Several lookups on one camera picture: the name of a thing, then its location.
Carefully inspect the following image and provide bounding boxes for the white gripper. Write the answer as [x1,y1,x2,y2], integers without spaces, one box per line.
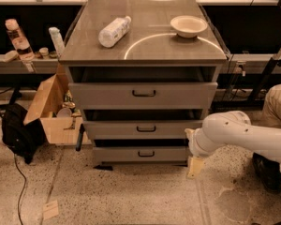
[185,128,215,179]

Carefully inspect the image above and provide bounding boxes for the grey bottom drawer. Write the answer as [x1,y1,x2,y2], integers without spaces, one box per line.
[93,146,189,165]

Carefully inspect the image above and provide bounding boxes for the grey drawer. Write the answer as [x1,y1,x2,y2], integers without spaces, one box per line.
[84,120,202,140]
[93,146,189,165]
[69,82,217,110]

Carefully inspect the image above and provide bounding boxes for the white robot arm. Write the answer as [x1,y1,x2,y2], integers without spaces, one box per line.
[185,111,281,178]

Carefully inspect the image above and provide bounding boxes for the grey middle drawer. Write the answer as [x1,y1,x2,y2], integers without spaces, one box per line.
[84,120,202,140]

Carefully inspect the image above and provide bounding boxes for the grey top drawer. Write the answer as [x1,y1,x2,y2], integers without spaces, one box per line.
[69,82,217,110]

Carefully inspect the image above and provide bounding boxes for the grey drawer cabinet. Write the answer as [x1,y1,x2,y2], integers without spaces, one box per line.
[58,0,228,171]

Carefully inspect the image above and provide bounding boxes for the open cardboard box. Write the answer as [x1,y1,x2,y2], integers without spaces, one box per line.
[23,64,82,145]

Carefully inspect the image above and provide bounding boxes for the black shoe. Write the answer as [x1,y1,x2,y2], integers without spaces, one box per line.
[252,154,281,194]

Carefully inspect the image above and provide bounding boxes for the person leg khaki trousers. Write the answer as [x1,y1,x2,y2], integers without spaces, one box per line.
[259,84,281,128]

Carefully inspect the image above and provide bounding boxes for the white paper bowl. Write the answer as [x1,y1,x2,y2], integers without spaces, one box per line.
[170,15,208,38]

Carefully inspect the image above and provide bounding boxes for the clear plastic water bottle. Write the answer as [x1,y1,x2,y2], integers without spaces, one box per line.
[98,16,131,48]

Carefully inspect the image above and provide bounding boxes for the paper tag on floor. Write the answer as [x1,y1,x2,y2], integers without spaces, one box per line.
[43,201,59,220]

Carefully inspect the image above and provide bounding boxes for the black backpack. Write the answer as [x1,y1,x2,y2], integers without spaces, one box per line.
[0,104,46,164]

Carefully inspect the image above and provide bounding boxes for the white tube bottle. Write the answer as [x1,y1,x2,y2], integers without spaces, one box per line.
[49,27,65,57]

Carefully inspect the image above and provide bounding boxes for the tall labelled bottle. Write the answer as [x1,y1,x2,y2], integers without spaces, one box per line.
[5,19,35,61]

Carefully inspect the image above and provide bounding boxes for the pale sponge on shelf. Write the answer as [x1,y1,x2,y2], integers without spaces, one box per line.
[4,51,19,63]

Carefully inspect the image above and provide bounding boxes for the black floor cable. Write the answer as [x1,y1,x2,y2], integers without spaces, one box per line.
[13,153,28,225]

